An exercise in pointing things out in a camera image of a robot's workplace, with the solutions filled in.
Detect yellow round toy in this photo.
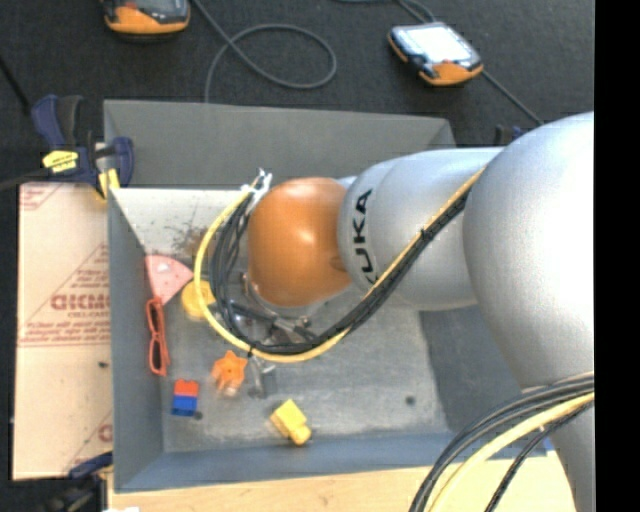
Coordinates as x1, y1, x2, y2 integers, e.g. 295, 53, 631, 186
180, 280, 218, 321

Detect orange star-shaped toy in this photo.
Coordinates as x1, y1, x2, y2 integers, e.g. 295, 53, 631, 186
209, 349, 250, 399

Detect orange and blue toy block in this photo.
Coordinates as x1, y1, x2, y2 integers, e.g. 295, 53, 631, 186
170, 378, 202, 420

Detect orange sunglasses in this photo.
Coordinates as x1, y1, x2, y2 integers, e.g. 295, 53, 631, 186
145, 296, 172, 378

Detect yellow toy block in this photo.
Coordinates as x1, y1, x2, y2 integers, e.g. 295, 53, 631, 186
269, 398, 313, 447

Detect brown cardboard board red print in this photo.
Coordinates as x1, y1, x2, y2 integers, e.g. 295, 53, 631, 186
12, 181, 115, 481

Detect pink fan-shaped wedge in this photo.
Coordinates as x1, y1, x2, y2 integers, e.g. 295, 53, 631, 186
145, 254, 195, 307

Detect grey metal bin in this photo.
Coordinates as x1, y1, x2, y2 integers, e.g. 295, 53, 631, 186
103, 99, 551, 494

